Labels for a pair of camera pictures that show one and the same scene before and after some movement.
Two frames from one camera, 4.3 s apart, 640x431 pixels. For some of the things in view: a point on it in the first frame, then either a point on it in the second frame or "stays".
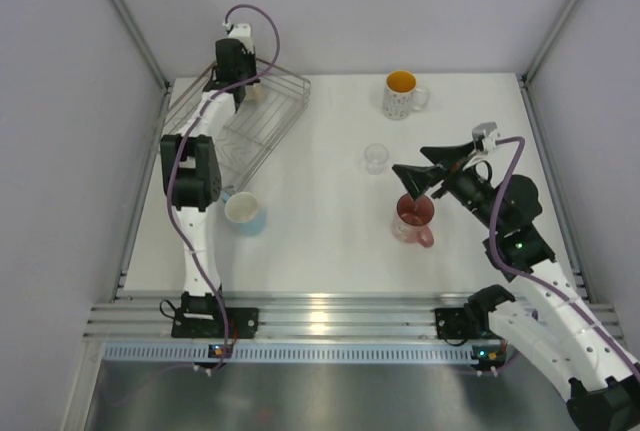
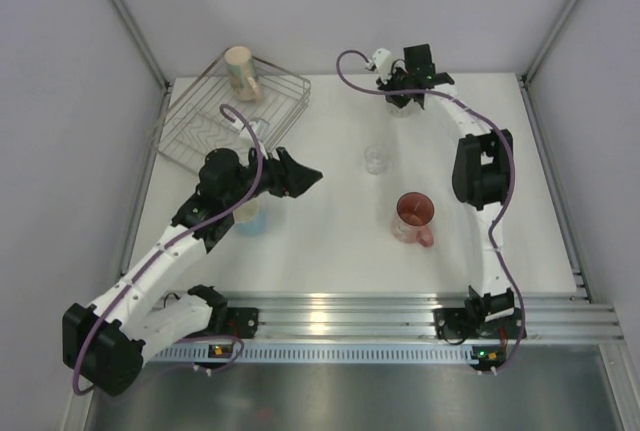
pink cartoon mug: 412,218 stays
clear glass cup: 375,156 stays
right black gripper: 417,178 → 384,87
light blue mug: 243,209 stays
